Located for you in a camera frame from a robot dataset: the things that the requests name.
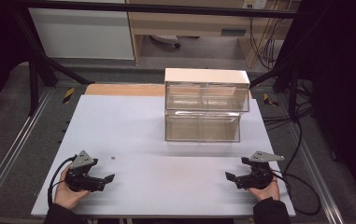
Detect hand-held gripper cable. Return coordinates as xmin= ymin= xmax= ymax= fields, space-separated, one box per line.
xmin=270 ymin=169 xmax=321 ymax=217
xmin=47 ymin=155 xmax=78 ymax=209

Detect person's right hand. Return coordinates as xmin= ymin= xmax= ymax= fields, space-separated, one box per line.
xmin=248 ymin=177 xmax=281 ymax=202

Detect white drawer cabinet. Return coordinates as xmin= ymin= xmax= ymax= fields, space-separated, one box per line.
xmin=164 ymin=67 xmax=250 ymax=143

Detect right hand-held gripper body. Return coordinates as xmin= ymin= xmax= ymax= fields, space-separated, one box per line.
xmin=241 ymin=150 xmax=286 ymax=190

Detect yellow black tape marker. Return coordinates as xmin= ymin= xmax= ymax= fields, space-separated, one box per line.
xmin=263 ymin=92 xmax=280 ymax=107
xmin=62 ymin=87 xmax=76 ymax=105

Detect left hand-held gripper cable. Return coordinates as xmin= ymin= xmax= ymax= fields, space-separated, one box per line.
xmin=47 ymin=155 xmax=78 ymax=209

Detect aluminium rail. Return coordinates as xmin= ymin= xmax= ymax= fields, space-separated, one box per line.
xmin=0 ymin=88 xmax=56 ymax=213
xmin=288 ymin=120 xmax=346 ymax=224

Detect black metal stand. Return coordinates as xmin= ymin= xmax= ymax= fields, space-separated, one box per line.
xmin=249 ymin=52 xmax=302 ymax=123
xmin=9 ymin=7 xmax=96 ymax=117

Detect black floor cables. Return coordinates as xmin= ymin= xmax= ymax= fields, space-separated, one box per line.
xmin=261 ymin=78 xmax=316 ymax=133

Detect right hand-held gripper cable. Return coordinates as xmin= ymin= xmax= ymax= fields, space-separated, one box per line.
xmin=270 ymin=169 xmax=321 ymax=217

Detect white wall outlet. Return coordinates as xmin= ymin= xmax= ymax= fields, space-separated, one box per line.
xmin=242 ymin=0 xmax=269 ymax=10

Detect wide clear plastic drawer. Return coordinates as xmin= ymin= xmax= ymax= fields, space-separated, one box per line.
xmin=164 ymin=109 xmax=241 ymax=143

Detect black frame crossbar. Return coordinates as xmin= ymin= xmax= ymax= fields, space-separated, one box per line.
xmin=10 ymin=0 xmax=302 ymax=19

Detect wooden desk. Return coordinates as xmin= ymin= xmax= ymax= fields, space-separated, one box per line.
xmin=125 ymin=0 xmax=302 ymax=68

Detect hanging cable bundle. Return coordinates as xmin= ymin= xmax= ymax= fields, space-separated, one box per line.
xmin=248 ymin=16 xmax=290 ymax=71

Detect office chair base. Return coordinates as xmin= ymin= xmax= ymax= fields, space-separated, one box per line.
xmin=150 ymin=34 xmax=182 ymax=49

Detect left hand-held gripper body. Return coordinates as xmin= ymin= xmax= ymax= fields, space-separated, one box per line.
xmin=64 ymin=150 xmax=105 ymax=192

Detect person's left hand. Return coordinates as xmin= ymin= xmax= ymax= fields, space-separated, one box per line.
xmin=53 ymin=167 xmax=92 ymax=211

